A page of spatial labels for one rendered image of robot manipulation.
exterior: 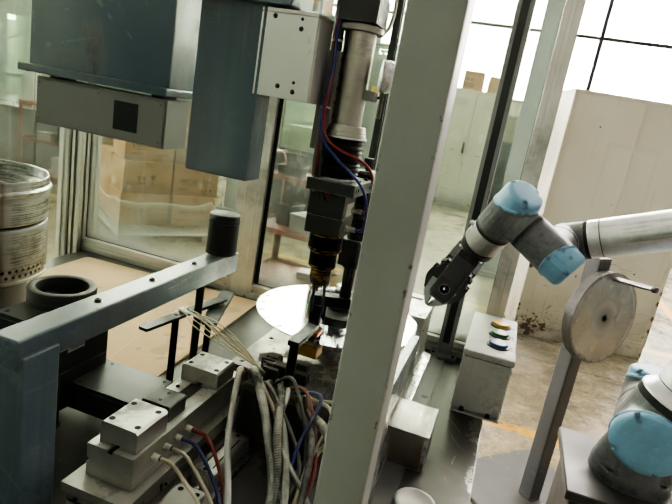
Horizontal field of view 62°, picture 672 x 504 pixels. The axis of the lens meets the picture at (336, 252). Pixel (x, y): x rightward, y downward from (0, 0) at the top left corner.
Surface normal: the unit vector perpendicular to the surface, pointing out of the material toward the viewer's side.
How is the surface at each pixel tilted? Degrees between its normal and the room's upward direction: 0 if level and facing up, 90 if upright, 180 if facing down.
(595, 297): 86
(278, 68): 90
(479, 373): 90
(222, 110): 90
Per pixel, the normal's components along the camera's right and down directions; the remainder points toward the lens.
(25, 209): 0.94, 0.23
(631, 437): -0.58, 0.24
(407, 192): -0.32, 0.19
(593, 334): 0.45, 0.23
